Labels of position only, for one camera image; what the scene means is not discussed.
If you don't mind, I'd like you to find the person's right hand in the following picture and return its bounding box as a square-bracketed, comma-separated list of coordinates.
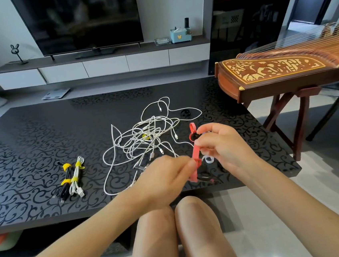
[192, 118, 263, 177]

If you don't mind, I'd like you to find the person's left hand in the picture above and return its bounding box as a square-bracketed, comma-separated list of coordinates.
[133, 152, 201, 210]

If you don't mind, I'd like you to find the red cable tie strap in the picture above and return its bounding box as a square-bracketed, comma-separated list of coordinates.
[182, 122, 206, 183]

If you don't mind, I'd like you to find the person's right forearm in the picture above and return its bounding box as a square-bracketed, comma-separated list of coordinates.
[240, 147, 339, 257]

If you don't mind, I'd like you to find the person's left forearm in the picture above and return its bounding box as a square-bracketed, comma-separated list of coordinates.
[0, 185, 159, 257]

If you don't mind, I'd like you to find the person's right leg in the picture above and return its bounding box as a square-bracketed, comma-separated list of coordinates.
[173, 191, 243, 257]

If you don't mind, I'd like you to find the person's leg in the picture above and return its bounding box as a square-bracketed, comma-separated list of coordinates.
[173, 191, 243, 257]
[121, 204, 181, 257]

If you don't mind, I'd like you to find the person's left leg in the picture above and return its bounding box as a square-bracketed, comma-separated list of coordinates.
[121, 204, 181, 257]

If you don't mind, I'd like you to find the dark red guzheng stand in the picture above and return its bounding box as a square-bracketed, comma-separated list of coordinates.
[241, 86, 329, 167]

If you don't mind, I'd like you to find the wooden guzheng zither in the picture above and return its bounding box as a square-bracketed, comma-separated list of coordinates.
[210, 20, 339, 106]

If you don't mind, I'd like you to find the clear glass ashtray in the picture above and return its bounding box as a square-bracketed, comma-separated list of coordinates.
[154, 37, 172, 47]

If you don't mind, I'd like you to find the light blue tissue box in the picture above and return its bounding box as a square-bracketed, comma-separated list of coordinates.
[169, 26, 193, 44]

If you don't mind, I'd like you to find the white television cabinet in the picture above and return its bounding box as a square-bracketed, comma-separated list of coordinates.
[0, 34, 214, 91]

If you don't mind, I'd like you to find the black glass cabinet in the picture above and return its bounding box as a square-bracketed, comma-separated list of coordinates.
[200, 0, 311, 76]

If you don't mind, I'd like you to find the white bathroom scale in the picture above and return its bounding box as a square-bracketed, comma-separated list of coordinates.
[41, 87, 72, 101]

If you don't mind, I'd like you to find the black flat television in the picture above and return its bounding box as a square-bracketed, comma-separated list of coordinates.
[10, 0, 145, 60]

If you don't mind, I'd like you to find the orange and green cushion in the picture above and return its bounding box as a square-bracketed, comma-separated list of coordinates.
[0, 231, 25, 252]

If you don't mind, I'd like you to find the loose black cable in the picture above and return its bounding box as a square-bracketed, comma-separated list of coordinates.
[195, 163, 227, 186]

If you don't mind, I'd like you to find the tangle of white cables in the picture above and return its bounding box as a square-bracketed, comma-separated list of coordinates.
[95, 93, 210, 197]

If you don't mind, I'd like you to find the bundled white cable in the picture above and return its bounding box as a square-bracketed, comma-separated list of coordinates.
[66, 156, 88, 199]

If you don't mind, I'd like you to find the bundled black cable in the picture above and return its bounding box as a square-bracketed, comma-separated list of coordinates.
[51, 159, 77, 205]

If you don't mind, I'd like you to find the black rabbit wire ornament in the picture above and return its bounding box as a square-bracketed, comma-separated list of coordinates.
[9, 43, 29, 66]

